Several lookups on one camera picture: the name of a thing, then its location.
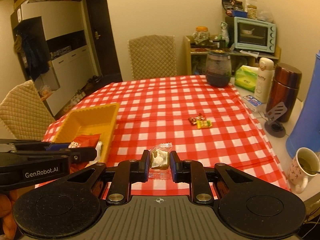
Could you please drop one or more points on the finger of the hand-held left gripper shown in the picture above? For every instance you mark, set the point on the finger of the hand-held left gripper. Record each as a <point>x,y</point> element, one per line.
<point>80,155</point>
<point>57,146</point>

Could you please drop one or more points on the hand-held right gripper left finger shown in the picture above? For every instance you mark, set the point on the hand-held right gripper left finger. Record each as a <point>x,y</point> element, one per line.
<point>147,163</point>

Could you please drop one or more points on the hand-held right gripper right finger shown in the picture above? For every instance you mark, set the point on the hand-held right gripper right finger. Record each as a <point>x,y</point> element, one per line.
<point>173,166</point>

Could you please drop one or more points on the clear-wrapped pastry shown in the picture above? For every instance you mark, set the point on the clear-wrapped pastry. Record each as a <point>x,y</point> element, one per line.
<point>160,158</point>

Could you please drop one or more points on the red snack packet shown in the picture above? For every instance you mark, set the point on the red snack packet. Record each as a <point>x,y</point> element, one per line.
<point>86,140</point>

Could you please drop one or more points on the clear grey printed snack packet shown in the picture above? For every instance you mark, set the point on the clear grey printed snack packet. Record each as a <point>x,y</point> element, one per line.
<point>99,148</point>

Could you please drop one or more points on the yellow plastic tray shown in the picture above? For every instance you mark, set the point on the yellow plastic tray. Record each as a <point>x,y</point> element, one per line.
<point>87,120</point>

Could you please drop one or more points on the person's left hand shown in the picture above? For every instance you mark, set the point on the person's left hand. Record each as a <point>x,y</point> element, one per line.
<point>6,215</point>

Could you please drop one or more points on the beige quilted chair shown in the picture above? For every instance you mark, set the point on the beige quilted chair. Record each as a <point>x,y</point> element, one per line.
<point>22,110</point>
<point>152,57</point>

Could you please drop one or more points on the dark red wrapped candy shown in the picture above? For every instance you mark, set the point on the dark red wrapped candy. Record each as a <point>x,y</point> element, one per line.
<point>195,120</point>

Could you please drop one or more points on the yellow wrapped candy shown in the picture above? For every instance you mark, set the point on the yellow wrapped candy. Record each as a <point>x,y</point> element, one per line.
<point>204,124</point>

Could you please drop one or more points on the red checked tablecloth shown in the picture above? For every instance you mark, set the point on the red checked tablecloth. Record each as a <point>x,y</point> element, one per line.
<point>162,100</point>

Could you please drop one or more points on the row of shoes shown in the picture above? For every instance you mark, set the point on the row of shoes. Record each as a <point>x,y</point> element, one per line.
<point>92,80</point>

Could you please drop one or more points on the hanging dark jacket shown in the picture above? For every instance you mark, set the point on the hanging dark jacket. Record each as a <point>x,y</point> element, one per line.
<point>32,52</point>

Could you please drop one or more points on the small blue white box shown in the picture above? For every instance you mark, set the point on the small blue white box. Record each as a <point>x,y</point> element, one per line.
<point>253,102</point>

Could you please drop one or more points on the dark glass jar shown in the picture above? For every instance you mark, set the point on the dark glass jar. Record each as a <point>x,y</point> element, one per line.
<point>217,70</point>

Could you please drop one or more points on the wooden shelf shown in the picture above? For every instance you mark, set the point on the wooden shelf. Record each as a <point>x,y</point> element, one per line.
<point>187,55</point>

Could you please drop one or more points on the green tissue pack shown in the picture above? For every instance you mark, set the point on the green tissue pack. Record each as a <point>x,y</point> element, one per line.
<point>246,80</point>

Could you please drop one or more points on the dark door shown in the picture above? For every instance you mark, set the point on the dark door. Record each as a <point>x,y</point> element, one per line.
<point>110,42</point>

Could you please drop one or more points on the grey phone stand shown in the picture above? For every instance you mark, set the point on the grey phone stand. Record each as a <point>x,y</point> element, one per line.
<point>276,111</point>

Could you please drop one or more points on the white rabbit print bottle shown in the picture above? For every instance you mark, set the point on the white rabbit print bottle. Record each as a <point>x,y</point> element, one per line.
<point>263,85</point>

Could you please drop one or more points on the white floral cup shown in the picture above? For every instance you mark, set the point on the white floral cup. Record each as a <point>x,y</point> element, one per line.
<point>297,172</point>

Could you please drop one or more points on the white cabinet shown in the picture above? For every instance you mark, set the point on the white cabinet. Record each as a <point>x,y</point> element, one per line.
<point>70,20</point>

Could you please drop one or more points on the glass jar with orange lid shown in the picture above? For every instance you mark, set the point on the glass jar with orange lid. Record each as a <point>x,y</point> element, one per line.
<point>200,36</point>

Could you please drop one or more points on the copper brown thermos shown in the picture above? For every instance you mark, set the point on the copper brown thermos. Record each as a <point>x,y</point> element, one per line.
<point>283,90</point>

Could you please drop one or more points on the metal spoon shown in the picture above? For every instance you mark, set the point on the metal spoon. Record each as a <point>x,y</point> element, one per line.
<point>311,171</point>

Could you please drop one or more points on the blue thermos jug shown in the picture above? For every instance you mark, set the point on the blue thermos jug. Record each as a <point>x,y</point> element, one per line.
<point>307,120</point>

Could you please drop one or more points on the light blue toaster oven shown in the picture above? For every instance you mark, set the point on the light blue toaster oven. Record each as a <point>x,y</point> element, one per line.
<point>271,35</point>

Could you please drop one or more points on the dark snack bag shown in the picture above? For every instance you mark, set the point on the dark snack bag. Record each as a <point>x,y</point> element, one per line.
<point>231,3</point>

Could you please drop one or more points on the clear bag of nuts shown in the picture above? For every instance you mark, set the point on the clear bag of nuts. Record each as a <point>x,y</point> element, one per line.
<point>251,7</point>

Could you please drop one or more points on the crinkled clear plastic bag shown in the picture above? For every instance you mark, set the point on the crinkled clear plastic bag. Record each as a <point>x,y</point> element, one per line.
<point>265,13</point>

